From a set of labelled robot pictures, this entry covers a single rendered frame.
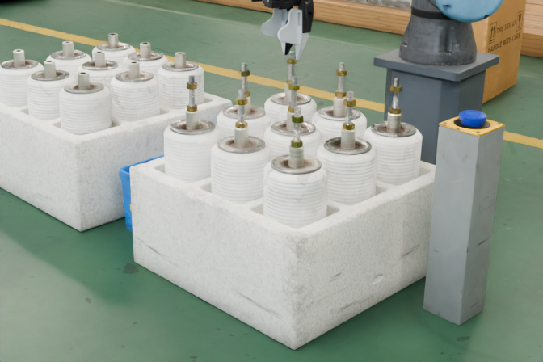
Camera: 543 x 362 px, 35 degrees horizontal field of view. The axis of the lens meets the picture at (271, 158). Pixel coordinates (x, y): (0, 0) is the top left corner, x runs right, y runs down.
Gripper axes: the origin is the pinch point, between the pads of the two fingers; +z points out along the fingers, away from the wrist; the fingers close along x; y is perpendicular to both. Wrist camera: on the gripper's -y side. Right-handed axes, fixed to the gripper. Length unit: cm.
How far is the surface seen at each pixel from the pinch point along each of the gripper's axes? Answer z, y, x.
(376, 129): 9.2, -2.5, 21.8
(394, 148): 10.9, -2.5, 26.7
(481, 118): 1.7, -5.3, 42.5
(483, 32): 14, -87, -41
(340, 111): 8.5, -1.8, 12.4
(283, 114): 10.8, 4.2, 3.1
